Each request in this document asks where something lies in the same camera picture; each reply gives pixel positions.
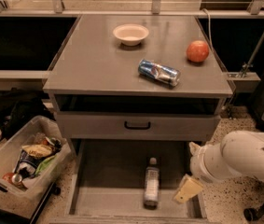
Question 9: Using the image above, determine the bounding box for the green snack bag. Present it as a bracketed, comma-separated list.
[35, 155, 55, 175]

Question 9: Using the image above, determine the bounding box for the clear plastic water bottle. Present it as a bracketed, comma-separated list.
[144, 157, 160, 208]

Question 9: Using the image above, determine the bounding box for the red soda can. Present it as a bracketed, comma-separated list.
[3, 173, 22, 185]

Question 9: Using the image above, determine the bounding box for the clear plastic storage bin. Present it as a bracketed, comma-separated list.
[0, 116, 72, 200]

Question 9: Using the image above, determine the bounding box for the black drawer handle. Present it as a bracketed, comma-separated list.
[124, 121, 151, 130]

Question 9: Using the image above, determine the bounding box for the blue white snack bag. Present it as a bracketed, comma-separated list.
[14, 150, 41, 178]

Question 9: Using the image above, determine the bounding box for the red apple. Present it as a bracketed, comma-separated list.
[187, 40, 209, 63]

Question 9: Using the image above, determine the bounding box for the white bowl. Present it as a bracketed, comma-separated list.
[113, 24, 149, 46]

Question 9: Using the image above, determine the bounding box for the crushed blue soda can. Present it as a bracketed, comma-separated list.
[138, 60, 180, 87]

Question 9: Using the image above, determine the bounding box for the metal diagonal rod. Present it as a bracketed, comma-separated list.
[237, 31, 264, 78]

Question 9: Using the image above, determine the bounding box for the black backpack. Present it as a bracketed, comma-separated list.
[0, 89, 54, 142]

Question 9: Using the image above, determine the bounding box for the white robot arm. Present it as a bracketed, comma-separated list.
[173, 131, 264, 203]

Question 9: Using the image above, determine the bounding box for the closed grey drawer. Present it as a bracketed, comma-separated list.
[56, 112, 220, 142]

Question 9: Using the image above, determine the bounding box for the white cable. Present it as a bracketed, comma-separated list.
[201, 7, 214, 51]

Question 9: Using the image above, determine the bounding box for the grey drawer cabinet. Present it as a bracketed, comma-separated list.
[42, 14, 234, 161]

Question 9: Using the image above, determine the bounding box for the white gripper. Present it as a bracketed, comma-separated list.
[173, 142, 241, 203]

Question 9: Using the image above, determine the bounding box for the yellow chip bag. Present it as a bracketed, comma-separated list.
[22, 144, 53, 159]

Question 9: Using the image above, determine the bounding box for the open grey middle drawer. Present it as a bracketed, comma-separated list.
[49, 140, 219, 224]

